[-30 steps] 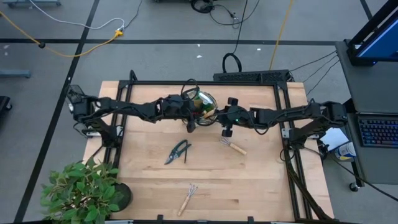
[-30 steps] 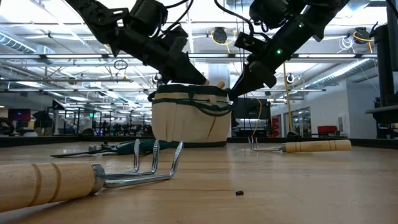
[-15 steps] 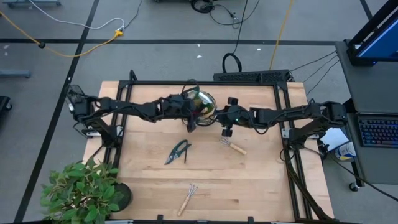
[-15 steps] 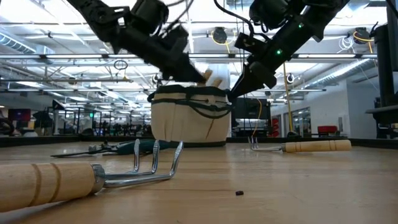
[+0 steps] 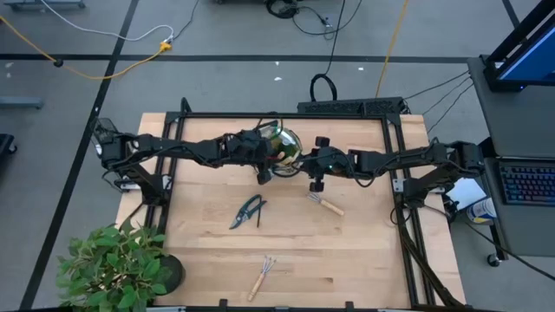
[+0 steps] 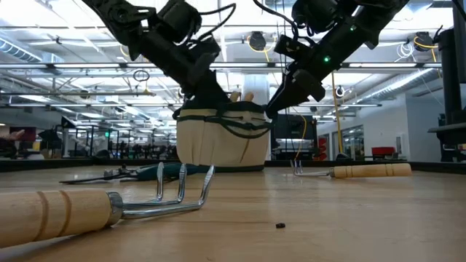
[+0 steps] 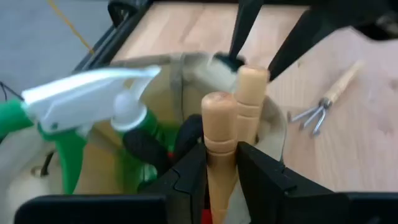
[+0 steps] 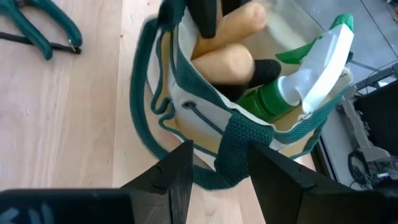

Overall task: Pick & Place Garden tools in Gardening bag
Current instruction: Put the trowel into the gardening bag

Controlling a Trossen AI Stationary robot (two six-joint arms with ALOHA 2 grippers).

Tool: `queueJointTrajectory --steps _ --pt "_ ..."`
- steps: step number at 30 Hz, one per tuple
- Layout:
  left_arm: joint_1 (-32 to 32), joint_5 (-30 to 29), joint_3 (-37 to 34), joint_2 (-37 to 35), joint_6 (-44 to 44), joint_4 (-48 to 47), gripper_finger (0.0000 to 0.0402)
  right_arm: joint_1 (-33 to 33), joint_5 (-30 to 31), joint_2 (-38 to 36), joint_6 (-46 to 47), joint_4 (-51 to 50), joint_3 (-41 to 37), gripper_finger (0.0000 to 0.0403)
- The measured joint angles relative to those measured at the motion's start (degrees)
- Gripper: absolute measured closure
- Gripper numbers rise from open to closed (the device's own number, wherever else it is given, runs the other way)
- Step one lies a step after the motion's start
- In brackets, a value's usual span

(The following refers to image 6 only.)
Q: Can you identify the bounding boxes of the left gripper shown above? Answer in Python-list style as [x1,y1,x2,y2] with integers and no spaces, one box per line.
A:
[138,31,232,110]

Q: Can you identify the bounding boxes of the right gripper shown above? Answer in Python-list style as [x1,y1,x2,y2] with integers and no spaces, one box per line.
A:
[265,20,368,119]

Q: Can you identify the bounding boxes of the beige canvas green-trimmed gardening bag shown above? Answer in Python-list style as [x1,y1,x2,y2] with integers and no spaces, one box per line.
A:
[173,100,273,173]

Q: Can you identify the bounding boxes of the green-handled pruning shears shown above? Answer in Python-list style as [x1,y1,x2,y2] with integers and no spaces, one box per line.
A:
[59,162,200,185]

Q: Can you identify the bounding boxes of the hand fork wooden handle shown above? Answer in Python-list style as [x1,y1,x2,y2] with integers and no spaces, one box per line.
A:
[290,159,413,180]

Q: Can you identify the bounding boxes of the three-prong hand rake wooden handle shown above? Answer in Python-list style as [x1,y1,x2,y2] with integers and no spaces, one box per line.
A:
[0,162,216,250]

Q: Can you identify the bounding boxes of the black screen on stand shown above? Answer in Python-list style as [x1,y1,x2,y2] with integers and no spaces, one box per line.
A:
[272,114,318,161]

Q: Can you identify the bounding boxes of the red bin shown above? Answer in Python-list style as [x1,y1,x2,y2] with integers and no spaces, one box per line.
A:
[371,146,396,158]

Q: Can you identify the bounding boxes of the grey desk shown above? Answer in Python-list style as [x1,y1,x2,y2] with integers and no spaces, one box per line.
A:
[427,122,466,145]

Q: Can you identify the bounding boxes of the black monitor on stand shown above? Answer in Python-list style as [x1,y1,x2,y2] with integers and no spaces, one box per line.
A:
[438,0,466,163]

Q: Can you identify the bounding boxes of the dark red screen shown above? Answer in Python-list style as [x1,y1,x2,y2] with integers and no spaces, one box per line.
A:
[9,127,37,143]

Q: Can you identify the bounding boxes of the person's hand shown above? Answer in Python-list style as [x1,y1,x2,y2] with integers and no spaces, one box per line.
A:
[0,129,25,141]

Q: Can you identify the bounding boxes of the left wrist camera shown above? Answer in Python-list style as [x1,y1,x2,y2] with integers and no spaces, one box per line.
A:
[192,36,221,87]

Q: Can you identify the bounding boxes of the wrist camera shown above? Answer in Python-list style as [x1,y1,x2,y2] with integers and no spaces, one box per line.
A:
[274,34,315,61]
[192,36,221,87]

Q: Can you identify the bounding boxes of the yellow hanging cable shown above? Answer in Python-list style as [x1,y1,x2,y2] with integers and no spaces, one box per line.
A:
[329,72,345,157]

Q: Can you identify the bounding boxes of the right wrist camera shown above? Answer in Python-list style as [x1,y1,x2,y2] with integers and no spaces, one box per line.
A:
[274,34,315,61]

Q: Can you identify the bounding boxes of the black ceiling cable reel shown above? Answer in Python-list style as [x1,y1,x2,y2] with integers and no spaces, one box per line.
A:
[413,31,438,52]
[249,31,267,52]

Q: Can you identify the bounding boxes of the silver ventilation duct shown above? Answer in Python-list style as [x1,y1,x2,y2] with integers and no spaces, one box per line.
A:
[0,37,44,65]

